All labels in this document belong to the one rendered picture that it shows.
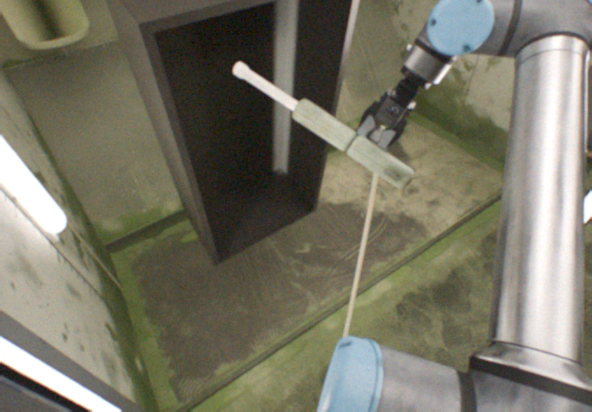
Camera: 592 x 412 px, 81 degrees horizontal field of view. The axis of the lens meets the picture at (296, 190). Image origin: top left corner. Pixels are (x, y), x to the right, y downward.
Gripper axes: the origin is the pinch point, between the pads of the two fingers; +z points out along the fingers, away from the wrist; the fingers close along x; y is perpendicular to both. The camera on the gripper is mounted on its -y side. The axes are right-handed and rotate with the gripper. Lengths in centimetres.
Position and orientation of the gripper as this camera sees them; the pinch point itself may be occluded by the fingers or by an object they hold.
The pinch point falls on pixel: (364, 150)
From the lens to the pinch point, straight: 84.8
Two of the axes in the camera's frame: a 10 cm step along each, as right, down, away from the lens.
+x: -8.1, -5.7, 0.9
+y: 3.8, -4.1, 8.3
